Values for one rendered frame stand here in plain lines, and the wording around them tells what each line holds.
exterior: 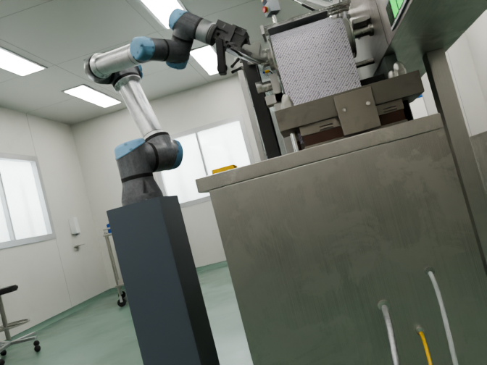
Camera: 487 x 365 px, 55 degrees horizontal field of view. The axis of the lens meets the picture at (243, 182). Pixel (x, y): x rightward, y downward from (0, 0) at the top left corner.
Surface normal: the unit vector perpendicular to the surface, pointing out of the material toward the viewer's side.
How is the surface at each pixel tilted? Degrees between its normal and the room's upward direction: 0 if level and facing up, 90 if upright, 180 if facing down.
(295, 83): 90
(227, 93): 90
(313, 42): 90
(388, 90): 90
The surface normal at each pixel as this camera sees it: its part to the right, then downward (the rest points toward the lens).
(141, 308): -0.18, 0.00
